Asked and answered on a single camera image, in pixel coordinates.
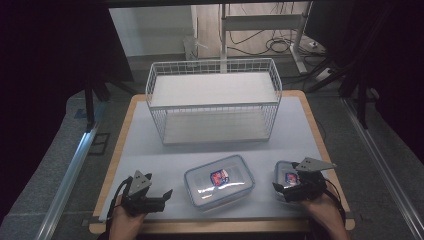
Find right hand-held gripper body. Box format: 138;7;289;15
284;157;337;203

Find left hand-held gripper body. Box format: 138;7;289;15
121;170;166;216

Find small clear food container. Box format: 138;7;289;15
273;160;302;202

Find large clear food container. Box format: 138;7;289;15
183;154;256;211

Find white wire shelf rack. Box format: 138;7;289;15
145;58;283;146

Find person's left hand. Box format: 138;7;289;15
109;199;147;240

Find person's right hand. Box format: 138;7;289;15
299;193;348;235

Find light grey table mat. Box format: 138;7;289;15
99;96;343;222

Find black stand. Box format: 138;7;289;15
306;59;372;130
83;79;112;132

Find white power strip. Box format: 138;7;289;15
314;67;335;83

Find clear plastic item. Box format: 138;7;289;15
183;35;208;61

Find left hand-held gripper cable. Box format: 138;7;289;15
105;176;133;234

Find hand-held gripper cable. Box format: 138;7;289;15
105;176;133;234
322;179;348;228

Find right hand-held gripper cable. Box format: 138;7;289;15
322;179;348;228

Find aluminium rail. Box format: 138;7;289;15
343;98;424;240
34;124;100;240

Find black floor cables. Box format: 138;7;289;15
229;29;328;58

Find white metal desk frame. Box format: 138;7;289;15
219;1;310;75

